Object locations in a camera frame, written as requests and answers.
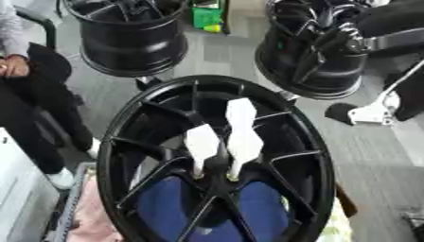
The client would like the large black spoked wheel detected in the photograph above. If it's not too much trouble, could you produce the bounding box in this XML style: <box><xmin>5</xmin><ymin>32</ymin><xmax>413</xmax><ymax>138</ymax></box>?
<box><xmin>96</xmin><ymin>74</ymin><xmax>338</xmax><ymax>242</ymax></box>

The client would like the black wheel rim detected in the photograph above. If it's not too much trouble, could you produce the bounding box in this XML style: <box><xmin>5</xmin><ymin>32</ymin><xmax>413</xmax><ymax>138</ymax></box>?
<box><xmin>61</xmin><ymin>0</ymin><xmax>191</xmax><ymax>78</ymax></box>
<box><xmin>253</xmin><ymin>0</ymin><xmax>370</xmax><ymax>101</ymax></box>

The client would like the green box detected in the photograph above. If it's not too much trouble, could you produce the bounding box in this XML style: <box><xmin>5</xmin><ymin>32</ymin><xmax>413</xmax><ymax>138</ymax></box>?
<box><xmin>188</xmin><ymin>0</ymin><xmax>232</xmax><ymax>35</ymax></box>

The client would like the pink cloth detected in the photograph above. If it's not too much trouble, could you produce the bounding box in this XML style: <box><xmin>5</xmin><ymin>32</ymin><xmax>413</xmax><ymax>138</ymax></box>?
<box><xmin>64</xmin><ymin>176</ymin><xmax>126</xmax><ymax>242</ymax></box>

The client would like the grey crate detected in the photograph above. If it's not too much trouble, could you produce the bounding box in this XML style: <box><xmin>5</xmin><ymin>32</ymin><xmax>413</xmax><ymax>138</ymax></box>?
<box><xmin>41</xmin><ymin>162</ymin><xmax>99</xmax><ymax>242</ymax></box>

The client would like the person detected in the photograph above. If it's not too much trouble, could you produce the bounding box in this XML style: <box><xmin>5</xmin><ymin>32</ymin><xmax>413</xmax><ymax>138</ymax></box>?
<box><xmin>0</xmin><ymin>0</ymin><xmax>105</xmax><ymax>191</ymax></box>

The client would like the black chair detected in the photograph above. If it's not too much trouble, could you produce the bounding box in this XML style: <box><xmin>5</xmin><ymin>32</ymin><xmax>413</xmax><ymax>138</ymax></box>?
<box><xmin>13</xmin><ymin>6</ymin><xmax>60</xmax><ymax>51</ymax></box>

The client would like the person's hand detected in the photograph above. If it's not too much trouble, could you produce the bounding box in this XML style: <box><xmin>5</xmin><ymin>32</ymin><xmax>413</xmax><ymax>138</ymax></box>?
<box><xmin>0</xmin><ymin>54</ymin><xmax>32</xmax><ymax>78</ymax></box>

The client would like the white cabinet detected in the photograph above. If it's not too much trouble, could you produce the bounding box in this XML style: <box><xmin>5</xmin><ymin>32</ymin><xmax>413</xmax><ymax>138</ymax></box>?
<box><xmin>0</xmin><ymin>128</ymin><xmax>60</xmax><ymax>242</ymax></box>

